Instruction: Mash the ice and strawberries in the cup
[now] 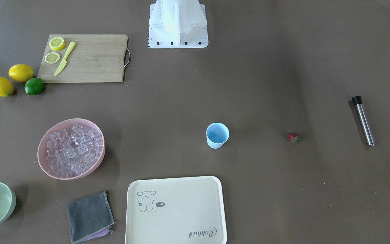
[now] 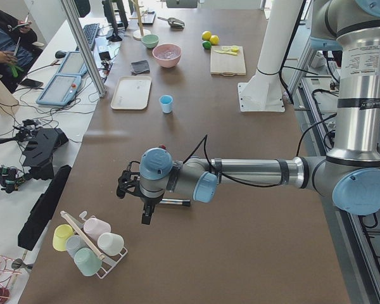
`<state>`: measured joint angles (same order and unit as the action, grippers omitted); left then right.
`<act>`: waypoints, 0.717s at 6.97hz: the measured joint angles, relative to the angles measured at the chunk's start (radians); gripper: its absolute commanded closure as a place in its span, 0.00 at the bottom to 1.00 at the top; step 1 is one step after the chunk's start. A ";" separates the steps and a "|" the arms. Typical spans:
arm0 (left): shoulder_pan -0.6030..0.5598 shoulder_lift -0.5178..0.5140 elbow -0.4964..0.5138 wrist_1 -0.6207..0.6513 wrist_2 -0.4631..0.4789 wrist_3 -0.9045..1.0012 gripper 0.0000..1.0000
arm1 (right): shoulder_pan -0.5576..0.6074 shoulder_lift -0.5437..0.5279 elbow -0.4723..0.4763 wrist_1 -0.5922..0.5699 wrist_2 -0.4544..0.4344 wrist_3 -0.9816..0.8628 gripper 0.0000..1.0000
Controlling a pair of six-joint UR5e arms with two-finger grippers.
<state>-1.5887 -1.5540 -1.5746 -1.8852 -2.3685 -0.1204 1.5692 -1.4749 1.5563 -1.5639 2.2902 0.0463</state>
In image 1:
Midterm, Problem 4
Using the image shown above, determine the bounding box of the red strawberry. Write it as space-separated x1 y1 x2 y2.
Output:
288 133 299 143

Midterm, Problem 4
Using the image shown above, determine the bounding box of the steel muddler black tip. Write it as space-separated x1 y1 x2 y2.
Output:
352 96 375 147

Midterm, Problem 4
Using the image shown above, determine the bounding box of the light blue cup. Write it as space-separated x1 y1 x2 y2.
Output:
206 122 230 149

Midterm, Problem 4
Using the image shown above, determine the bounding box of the clear ice cubes pile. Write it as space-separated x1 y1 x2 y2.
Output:
45 123 104 179

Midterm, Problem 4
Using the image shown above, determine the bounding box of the cream rabbit tray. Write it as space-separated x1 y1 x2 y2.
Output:
125 176 228 244

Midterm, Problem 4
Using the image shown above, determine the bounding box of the wooden cutting board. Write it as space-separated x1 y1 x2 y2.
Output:
37 34 129 83

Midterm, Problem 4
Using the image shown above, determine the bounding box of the pink bowl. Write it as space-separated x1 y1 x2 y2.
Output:
37 118 106 180

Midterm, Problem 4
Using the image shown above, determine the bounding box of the grey folded cloth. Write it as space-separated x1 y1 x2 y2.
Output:
66 191 115 244

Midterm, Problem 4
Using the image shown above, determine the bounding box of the yellow plastic knife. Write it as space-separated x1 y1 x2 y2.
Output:
53 41 76 76

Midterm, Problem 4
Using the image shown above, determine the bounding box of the lower lemon slice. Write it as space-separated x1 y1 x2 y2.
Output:
44 52 61 64

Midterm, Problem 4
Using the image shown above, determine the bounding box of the lemon slice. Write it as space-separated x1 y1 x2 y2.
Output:
44 52 61 64
48 37 65 51

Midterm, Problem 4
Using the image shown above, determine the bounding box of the upper lemon slice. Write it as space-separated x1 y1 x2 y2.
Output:
48 37 65 51

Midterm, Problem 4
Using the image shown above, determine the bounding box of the green lime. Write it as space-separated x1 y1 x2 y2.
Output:
24 78 44 95

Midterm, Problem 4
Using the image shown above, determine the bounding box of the whole lemon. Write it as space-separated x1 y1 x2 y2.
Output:
9 64 34 82
0 76 14 97

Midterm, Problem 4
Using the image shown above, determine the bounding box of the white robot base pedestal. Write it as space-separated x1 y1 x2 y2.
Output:
148 0 209 48

